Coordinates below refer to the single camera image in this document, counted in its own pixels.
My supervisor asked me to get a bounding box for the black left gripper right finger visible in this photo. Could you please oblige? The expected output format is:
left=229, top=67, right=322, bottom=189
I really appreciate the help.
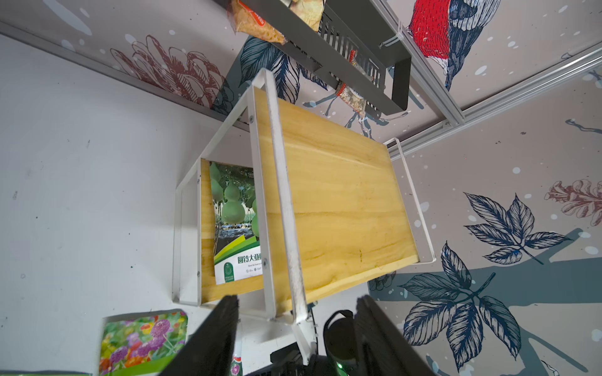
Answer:
left=354, top=295, right=434, bottom=376

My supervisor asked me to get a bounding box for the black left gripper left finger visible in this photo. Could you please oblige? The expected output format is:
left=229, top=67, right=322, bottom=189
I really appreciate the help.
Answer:
left=159, top=295, right=239, bottom=376

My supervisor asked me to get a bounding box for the green flower seed bag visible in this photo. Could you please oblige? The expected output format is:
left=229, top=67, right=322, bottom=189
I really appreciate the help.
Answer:
left=98, top=310, right=188, bottom=375

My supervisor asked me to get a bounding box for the dark green seed bag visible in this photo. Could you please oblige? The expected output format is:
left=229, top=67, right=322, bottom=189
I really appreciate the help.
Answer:
left=209, top=161, right=263, bottom=285

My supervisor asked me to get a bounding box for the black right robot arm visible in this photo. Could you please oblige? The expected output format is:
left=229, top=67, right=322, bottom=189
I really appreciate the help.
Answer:
left=249, top=310, right=362, bottom=376

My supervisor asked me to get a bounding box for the wooden two-tier shelf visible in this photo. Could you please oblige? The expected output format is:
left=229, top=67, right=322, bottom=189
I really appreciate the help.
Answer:
left=172, top=70, right=421, bottom=327

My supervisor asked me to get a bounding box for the red Chuba cassava chips bag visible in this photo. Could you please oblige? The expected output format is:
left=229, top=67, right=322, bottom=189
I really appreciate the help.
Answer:
left=227, top=1, right=325, bottom=45

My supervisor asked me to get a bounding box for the snack bar packet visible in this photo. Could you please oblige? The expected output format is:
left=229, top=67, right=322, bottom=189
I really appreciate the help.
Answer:
left=335, top=50, right=372, bottom=120

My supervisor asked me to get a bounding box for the black wire basket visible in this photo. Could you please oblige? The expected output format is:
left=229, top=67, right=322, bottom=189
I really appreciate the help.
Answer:
left=239, top=1, right=412, bottom=118

